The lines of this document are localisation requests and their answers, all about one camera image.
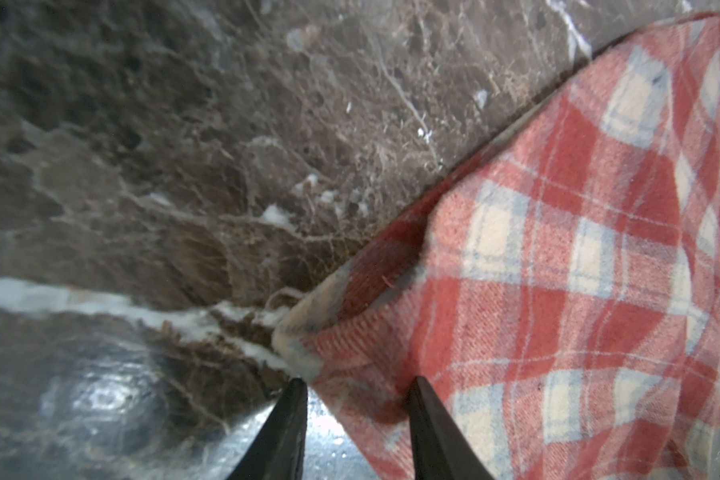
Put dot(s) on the red plaid skirt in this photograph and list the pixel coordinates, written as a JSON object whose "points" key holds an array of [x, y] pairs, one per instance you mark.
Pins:
{"points": [[562, 295]]}

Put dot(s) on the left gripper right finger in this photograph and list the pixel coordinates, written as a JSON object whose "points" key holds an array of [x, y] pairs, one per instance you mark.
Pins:
{"points": [[439, 449]]}

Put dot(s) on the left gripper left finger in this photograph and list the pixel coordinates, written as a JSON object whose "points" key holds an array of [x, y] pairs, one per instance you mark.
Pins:
{"points": [[277, 452]]}

